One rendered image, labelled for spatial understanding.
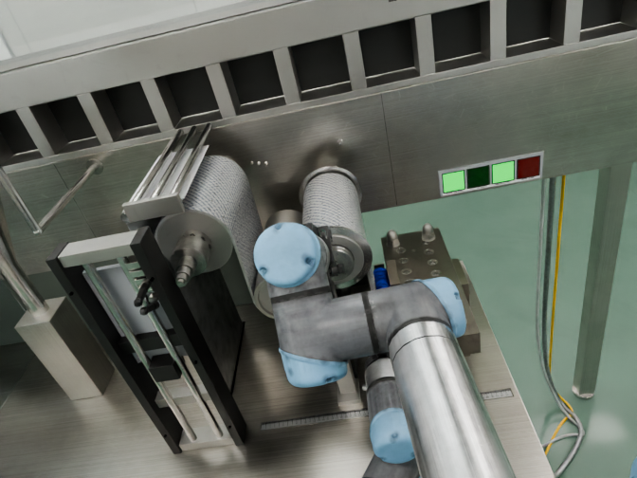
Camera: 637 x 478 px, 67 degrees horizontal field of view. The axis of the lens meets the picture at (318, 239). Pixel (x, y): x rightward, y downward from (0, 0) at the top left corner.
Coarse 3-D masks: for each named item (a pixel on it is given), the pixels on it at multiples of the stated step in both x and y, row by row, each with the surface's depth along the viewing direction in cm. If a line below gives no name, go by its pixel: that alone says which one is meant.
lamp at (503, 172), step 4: (500, 164) 116; (504, 164) 116; (508, 164) 116; (512, 164) 116; (496, 168) 116; (500, 168) 116; (504, 168) 116; (508, 168) 116; (512, 168) 116; (496, 172) 117; (500, 172) 117; (504, 172) 117; (508, 172) 117; (512, 172) 117; (496, 176) 117; (500, 176) 117; (504, 176) 117; (508, 176) 117; (512, 176) 117; (496, 180) 118; (500, 180) 118; (504, 180) 118
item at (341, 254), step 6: (336, 246) 88; (342, 246) 89; (336, 252) 88; (342, 252) 88; (348, 252) 88; (336, 258) 89; (342, 258) 89; (348, 258) 89; (348, 264) 89; (354, 264) 90; (348, 270) 90; (336, 276) 91; (342, 276) 91
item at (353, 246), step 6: (336, 234) 88; (336, 240) 88; (342, 240) 88; (348, 240) 88; (348, 246) 89; (354, 246) 89; (354, 252) 90; (360, 252) 90; (360, 258) 90; (360, 264) 91; (354, 270) 92; (360, 270) 92; (348, 276) 93; (354, 276) 93; (336, 282) 94; (342, 282) 94
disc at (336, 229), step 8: (336, 232) 88; (344, 232) 88; (352, 232) 88; (360, 240) 89; (368, 248) 90; (368, 256) 91; (368, 264) 92; (360, 272) 93; (352, 280) 94; (336, 288) 95
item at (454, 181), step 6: (450, 174) 117; (456, 174) 117; (462, 174) 117; (444, 180) 118; (450, 180) 118; (456, 180) 118; (462, 180) 118; (444, 186) 119; (450, 186) 119; (456, 186) 119; (462, 186) 119
